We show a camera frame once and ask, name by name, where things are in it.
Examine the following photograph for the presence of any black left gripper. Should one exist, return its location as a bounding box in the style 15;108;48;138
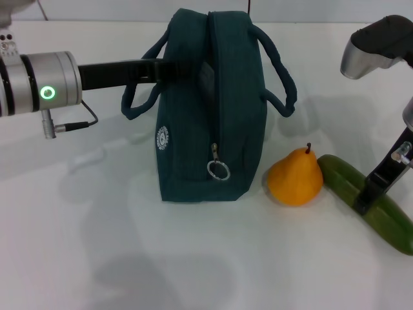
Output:
77;58;201;92

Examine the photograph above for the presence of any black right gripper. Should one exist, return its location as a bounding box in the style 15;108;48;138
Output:
354;127;413;216

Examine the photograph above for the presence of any green cucumber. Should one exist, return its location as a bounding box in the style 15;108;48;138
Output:
317;154;413;256

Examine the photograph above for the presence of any orange pear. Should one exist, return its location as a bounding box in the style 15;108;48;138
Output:
267;143;324;207

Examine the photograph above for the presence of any dark teal insulated lunch bag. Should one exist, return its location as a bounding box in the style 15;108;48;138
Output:
121;8;297;203

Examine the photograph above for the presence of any right arm cable with connector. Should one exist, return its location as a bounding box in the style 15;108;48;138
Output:
391;141;413;164

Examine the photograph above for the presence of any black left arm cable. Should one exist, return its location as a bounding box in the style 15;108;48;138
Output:
53;99;99;130

